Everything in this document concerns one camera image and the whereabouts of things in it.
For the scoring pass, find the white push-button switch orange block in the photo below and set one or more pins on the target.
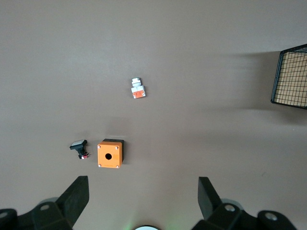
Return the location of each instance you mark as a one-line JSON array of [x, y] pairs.
[[138, 91]]

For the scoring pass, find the black square push-button white cap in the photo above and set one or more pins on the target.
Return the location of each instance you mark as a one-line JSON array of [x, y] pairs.
[[78, 144]]

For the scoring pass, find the orange push-button enclosure box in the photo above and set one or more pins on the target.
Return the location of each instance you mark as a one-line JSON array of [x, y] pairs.
[[109, 155]]

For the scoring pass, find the brown table cover sheet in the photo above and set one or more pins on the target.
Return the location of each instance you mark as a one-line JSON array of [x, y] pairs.
[[168, 48]]

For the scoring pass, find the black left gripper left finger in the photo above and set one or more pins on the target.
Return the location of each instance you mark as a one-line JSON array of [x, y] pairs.
[[72, 198]]

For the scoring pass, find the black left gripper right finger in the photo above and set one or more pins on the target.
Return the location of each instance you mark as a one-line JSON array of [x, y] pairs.
[[208, 198]]

